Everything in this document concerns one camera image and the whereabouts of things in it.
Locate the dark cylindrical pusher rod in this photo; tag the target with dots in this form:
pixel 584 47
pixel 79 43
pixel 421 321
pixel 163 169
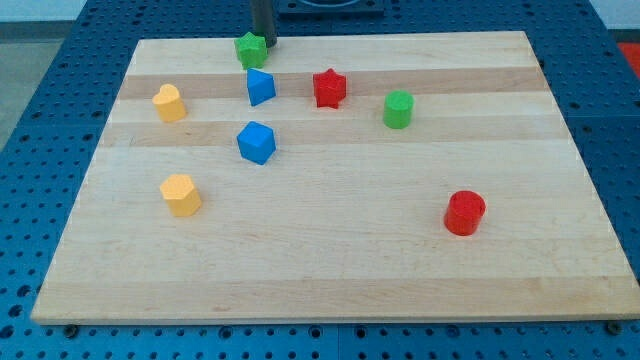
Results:
pixel 263 21

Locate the green star block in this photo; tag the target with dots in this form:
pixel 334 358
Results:
pixel 251 50

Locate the blue triangle block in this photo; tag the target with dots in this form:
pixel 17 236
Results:
pixel 260 86

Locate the red star block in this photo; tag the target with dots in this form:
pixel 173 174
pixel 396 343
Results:
pixel 329 88

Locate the blue cube block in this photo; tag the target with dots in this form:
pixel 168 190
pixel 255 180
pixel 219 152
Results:
pixel 256 142

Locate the yellow heart block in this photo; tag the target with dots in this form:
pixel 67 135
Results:
pixel 169 104

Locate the green cylinder block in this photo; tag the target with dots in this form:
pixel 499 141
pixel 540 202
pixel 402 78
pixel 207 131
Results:
pixel 398 109

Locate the yellow hexagon block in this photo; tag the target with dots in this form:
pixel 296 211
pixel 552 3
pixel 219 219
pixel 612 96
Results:
pixel 181 195

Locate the light wooden board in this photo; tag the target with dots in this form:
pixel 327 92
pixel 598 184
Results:
pixel 344 222

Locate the red cylinder block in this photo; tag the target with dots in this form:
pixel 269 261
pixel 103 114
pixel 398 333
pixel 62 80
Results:
pixel 464 212

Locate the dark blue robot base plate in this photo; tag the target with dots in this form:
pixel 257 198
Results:
pixel 294 8

